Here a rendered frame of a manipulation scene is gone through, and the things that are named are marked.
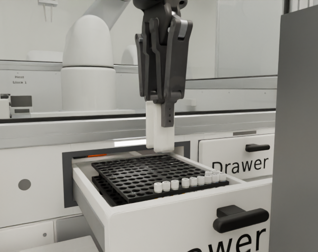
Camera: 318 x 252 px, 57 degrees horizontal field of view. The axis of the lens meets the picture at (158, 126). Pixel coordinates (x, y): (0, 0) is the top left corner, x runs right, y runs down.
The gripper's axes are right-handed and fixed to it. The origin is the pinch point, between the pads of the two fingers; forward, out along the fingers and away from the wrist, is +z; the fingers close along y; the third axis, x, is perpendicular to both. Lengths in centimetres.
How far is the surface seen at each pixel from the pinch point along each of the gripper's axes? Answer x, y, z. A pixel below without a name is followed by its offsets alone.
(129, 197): -5.1, 0.6, 9.8
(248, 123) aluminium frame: 36.1, -20.0, 4.4
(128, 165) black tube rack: 1.4, -17.1, 10.5
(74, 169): -9.0, -19.6, 10.7
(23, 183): -18.2, -20.2, 12.2
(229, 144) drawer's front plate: 28.5, -18.4, 8.8
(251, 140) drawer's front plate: 35.8, -18.4, 8.6
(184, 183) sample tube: 4.0, 0.4, 9.1
